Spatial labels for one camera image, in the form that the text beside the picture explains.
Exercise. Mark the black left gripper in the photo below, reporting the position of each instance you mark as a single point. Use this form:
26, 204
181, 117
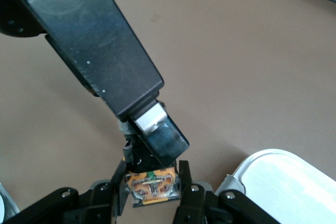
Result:
92, 37

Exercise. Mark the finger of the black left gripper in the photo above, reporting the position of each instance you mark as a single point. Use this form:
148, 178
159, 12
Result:
126, 127
162, 140

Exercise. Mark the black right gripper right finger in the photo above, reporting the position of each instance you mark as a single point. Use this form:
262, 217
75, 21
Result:
194, 205

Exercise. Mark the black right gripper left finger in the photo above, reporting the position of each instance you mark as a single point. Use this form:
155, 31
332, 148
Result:
105, 203

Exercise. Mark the orange push button switch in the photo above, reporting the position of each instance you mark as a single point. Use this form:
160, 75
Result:
152, 187

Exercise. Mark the white lidded storage box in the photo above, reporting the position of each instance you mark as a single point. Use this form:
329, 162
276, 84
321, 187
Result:
288, 187

